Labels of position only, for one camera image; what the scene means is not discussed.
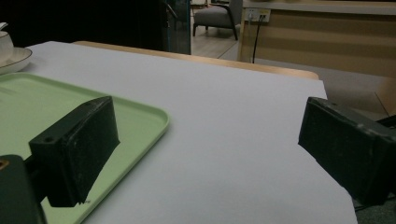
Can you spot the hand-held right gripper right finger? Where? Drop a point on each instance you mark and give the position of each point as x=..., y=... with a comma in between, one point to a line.
x=345, y=146

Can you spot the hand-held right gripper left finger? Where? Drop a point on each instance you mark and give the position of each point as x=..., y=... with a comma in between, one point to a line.
x=74, y=152

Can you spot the light green plastic tray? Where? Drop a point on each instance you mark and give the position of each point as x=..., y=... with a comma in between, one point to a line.
x=137, y=124

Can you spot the wooden counter with grey top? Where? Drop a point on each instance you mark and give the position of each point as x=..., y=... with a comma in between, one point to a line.
x=327, y=40

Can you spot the white saucer with dark rim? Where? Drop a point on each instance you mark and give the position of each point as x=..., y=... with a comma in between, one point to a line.
x=17, y=60

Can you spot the white paper table cover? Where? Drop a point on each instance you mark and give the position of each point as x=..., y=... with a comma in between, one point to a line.
x=224, y=130

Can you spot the white cup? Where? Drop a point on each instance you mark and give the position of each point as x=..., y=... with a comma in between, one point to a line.
x=4, y=45

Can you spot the dark glass partition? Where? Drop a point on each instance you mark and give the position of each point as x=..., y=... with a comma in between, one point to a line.
x=178, y=26

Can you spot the grey armchair with black legs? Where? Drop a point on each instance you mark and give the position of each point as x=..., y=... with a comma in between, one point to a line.
x=214, y=15

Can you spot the white wall socket strip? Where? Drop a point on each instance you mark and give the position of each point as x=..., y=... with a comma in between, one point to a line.
x=257, y=14

